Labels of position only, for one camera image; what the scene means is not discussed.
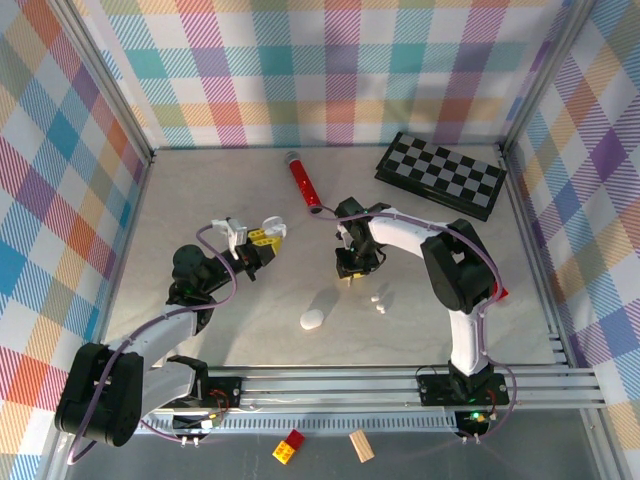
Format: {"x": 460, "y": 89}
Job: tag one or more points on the white earbud charging case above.
{"x": 274, "y": 225}
{"x": 311, "y": 320}

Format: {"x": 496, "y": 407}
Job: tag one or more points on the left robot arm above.
{"x": 160, "y": 330}

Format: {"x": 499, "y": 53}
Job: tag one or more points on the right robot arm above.
{"x": 467, "y": 340}

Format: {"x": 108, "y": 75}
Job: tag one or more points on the red glitter microphone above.
{"x": 304, "y": 185}

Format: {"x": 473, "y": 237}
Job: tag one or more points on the black folding chessboard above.
{"x": 440, "y": 172}

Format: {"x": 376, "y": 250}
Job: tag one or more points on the small red object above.
{"x": 502, "y": 293}

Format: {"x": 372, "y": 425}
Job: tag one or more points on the small controller board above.
{"x": 475, "y": 419}
{"x": 200, "y": 424}

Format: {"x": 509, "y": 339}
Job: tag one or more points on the wooden block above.
{"x": 362, "y": 446}

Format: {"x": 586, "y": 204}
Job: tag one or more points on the red toy brick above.
{"x": 296, "y": 437}

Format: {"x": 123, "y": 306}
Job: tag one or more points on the yellow toy brick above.
{"x": 283, "y": 451}

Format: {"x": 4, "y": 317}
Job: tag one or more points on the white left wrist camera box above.
{"x": 235, "y": 231}

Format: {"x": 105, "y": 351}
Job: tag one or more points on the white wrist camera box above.
{"x": 341, "y": 236}
{"x": 235, "y": 231}

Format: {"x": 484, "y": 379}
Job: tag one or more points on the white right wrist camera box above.
{"x": 341, "y": 236}

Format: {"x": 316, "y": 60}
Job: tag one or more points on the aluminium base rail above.
{"x": 325, "y": 385}

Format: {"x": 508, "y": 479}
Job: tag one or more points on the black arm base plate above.
{"x": 435, "y": 392}
{"x": 225, "y": 390}

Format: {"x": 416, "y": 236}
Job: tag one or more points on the aluminium side rail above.
{"x": 537, "y": 250}

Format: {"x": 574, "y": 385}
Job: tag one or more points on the aluminium frame post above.
{"x": 109, "y": 82}
{"x": 544, "y": 75}

